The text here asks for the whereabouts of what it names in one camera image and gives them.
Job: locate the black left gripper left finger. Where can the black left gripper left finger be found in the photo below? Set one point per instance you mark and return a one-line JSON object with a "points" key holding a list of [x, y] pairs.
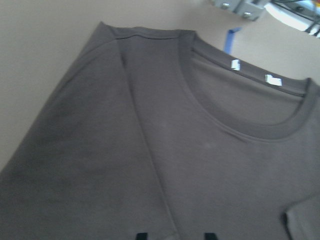
{"points": [[142, 236]]}

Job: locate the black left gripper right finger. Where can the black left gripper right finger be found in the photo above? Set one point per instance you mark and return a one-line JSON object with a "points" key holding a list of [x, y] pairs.
{"points": [[210, 236]]}

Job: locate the dark brown t-shirt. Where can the dark brown t-shirt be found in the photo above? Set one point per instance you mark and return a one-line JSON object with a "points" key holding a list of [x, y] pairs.
{"points": [[152, 131]]}

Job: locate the aluminium frame post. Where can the aluminium frame post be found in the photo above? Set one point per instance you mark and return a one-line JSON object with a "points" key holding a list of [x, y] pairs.
{"points": [[247, 9]]}

